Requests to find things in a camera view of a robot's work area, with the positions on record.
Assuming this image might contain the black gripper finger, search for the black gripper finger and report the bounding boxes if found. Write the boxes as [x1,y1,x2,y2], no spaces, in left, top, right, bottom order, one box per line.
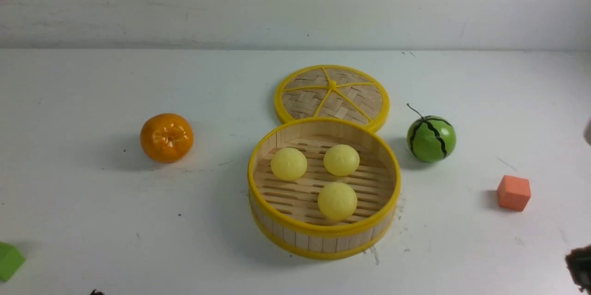
[565,245,591,292]

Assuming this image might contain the yellow bun bottom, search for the yellow bun bottom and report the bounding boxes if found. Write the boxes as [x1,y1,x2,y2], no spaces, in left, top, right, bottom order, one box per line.
[317,182,357,222]

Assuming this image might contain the yellow bun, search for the yellow bun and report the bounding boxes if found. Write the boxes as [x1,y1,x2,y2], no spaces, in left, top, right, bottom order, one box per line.
[317,182,357,222]
[323,144,360,177]
[271,147,308,181]

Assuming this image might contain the woven bamboo steamer lid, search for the woven bamboo steamer lid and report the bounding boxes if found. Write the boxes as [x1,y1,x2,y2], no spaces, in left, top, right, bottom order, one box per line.
[273,65,390,132]

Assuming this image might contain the bamboo steamer tray yellow rim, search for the bamboo steamer tray yellow rim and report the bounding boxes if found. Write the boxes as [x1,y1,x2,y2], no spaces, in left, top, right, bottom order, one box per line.
[247,118,401,260]

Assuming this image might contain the orange foam cube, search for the orange foam cube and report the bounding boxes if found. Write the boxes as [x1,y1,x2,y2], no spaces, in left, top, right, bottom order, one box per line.
[496,175,531,212]

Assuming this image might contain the green toy watermelon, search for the green toy watermelon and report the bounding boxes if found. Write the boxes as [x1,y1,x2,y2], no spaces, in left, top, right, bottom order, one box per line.
[406,104,457,163]

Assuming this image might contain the orange toy tangerine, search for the orange toy tangerine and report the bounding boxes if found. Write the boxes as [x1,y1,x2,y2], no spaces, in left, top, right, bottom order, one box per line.
[140,113,194,163]

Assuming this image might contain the green foam block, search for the green foam block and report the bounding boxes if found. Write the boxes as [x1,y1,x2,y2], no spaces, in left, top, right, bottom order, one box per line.
[0,241,26,282]

